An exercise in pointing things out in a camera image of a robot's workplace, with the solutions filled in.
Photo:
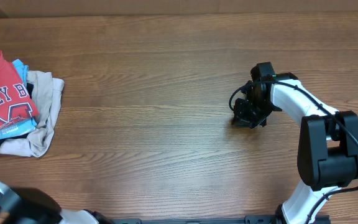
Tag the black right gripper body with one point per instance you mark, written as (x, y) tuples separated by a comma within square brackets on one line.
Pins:
[(255, 112)]

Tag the red t-shirt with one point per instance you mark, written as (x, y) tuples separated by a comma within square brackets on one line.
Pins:
[(8, 73)]

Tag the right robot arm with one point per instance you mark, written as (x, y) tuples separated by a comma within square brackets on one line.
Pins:
[(327, 157)]

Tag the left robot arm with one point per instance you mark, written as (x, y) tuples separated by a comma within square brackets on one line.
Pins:
[(30, 205)]

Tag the beige folded garment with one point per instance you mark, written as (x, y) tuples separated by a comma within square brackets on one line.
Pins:
[(47, 96)]

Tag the light blue folded t-shirt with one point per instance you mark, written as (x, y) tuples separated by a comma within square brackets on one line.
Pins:
[(24, 127)]

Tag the dark navy folded garment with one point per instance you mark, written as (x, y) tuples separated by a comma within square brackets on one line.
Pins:
[(16, 105)]

